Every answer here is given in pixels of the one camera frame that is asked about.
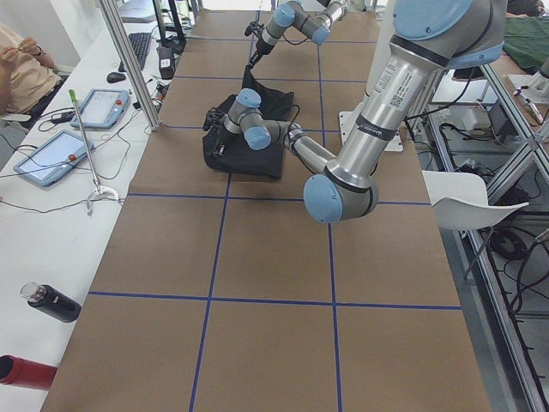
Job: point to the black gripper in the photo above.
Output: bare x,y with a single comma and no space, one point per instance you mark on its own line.
221,136
261,47

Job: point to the black printed t-shirt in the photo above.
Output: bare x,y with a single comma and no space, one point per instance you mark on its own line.
258,118

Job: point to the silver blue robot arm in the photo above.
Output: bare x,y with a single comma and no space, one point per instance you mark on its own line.
292,14
425,36

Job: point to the black monitor stand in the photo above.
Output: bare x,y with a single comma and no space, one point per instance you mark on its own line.
169,25

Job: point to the black keyboard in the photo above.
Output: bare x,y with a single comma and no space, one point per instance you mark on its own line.
140,43

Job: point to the far blue teach pendant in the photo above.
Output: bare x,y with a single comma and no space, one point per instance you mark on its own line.
102,108

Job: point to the blue teach pendant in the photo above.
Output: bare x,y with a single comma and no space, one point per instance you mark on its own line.
102,108
47,164

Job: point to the black computer mouse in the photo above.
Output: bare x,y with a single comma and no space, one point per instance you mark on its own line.
115,77

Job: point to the silver stand with green tip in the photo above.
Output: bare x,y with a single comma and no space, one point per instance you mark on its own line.
100,191

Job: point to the brown paper table cover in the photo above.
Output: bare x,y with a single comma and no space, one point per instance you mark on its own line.
220,293

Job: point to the near blue teach pendant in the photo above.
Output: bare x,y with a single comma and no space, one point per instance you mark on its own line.
47,164

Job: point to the seated person in beige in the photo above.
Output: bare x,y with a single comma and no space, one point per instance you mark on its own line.
29,78

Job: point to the black water bottle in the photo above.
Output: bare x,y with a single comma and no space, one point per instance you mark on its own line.
50,301

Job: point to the white plastic chair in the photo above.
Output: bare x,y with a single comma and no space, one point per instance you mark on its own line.
460,203

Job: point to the green cloth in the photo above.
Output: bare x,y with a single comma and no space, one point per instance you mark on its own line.
526,42

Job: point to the red bottle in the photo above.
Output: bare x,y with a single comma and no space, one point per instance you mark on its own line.
26,373

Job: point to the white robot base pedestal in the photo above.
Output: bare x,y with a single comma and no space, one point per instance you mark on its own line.
381,57

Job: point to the aluminium frame post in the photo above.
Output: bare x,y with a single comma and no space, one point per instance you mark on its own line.
122,44

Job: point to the aluminium rail frame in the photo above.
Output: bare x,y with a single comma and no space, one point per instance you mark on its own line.
501,272

